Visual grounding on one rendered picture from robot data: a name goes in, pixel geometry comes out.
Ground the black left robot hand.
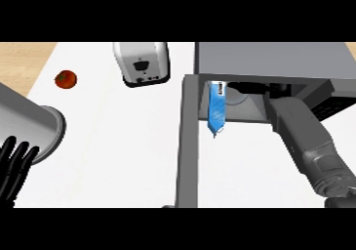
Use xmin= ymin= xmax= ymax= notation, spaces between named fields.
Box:
xmin=0 ymin=135 xmax=41 ymax=208

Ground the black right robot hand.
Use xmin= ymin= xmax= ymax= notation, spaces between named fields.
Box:
xmin=226 ymin=81 xmax=294 ymax=101

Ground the pale microwave turntable plate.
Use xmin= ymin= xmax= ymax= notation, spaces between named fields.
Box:
xmin=224 ymin=90 xmax=254 ymax=106

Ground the grey microwave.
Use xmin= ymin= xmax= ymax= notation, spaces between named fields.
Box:
xmin=193 ymin=41 xmax=356 ymax=124

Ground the grey microwave door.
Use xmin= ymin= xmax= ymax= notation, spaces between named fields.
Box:
xmin=159 ymin=73 xmax=202 ymax=209

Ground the grey cylindrical appliance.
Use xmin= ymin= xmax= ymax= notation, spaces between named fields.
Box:
xmin=0 ymin=77 xmax=68 ymax=166

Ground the silver toaster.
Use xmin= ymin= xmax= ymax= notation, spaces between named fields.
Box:
xmin=111 ymin=41 xmax=171 ymax=89

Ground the red tomato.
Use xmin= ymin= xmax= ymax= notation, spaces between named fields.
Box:
xmin=53 ymin=69 xmax=80 ymax=90

